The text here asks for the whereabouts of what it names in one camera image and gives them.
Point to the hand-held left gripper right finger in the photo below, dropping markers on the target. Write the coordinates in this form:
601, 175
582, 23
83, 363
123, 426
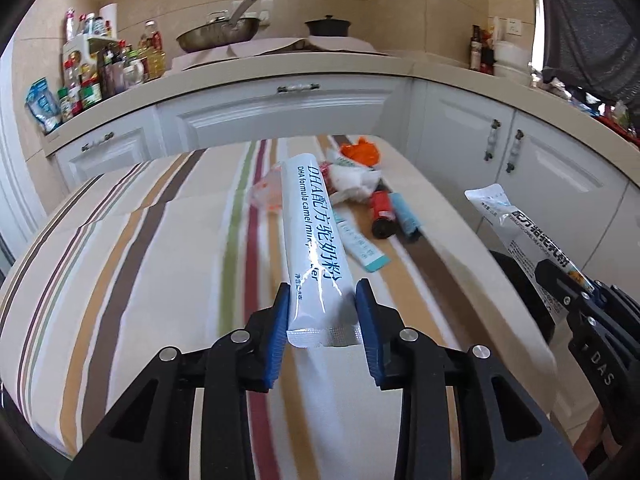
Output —
367, 330

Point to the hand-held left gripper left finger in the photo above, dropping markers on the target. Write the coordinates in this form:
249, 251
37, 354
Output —
280, 330

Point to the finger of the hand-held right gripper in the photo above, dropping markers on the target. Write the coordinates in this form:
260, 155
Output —
617, 305
557, 282

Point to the black trash bin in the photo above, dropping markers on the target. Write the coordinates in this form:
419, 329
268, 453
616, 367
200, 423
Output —
522, 285

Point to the white sachet orange print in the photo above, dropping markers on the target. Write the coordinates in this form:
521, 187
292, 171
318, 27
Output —
515, 230

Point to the white stick packet blue print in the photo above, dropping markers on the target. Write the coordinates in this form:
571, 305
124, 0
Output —
310, 240

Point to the white tissue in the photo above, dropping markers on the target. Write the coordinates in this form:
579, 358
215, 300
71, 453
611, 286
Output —
355, 182

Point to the teal white sachet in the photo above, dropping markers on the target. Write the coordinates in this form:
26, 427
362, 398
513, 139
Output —
362, 250

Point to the red bottle black cap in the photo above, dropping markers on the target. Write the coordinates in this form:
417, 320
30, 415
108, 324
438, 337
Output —
384, 212

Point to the blue tube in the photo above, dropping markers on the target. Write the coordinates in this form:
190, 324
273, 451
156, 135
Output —
405, 215

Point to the striped tablecloth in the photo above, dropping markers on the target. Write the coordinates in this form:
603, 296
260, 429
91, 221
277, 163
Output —
150, 285

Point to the clear plastic bag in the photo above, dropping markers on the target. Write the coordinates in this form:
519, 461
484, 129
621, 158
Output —
267, 190

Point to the white packet green print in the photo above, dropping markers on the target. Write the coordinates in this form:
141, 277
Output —
344, 161

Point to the orange plastic bag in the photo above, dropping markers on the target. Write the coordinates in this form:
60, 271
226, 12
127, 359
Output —
361, 151

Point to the white kitchen cabinets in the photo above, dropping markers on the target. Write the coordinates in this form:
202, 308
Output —
300, 115

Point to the white container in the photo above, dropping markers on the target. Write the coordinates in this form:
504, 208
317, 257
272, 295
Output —
510, 60

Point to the dark glass bottle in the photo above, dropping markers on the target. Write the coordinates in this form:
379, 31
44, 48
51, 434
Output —
475, 50

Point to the dark cloth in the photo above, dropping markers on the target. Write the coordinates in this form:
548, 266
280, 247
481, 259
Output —
590, 25

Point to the beige stone countertop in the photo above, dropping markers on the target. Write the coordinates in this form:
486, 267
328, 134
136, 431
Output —
390, 65

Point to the beige stove cover cloth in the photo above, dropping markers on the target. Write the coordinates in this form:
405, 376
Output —
260, 50

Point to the steel wok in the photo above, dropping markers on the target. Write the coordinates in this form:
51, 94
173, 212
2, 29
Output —
220, 32

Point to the black pot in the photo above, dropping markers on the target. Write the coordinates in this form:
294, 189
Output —
327, 26

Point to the cooking oil bottle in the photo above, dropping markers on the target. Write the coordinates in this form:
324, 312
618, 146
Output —
154, 50

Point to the row of condiment bottles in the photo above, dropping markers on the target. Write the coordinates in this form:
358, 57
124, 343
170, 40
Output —
95, 80

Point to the blue snack packet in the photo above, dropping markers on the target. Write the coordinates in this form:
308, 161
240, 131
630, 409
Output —
44, 105

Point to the paper towel roll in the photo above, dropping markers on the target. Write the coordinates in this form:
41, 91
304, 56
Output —
109, 20

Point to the wall outlet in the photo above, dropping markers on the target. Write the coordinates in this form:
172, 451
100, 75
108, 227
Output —
266, 10
512, 26

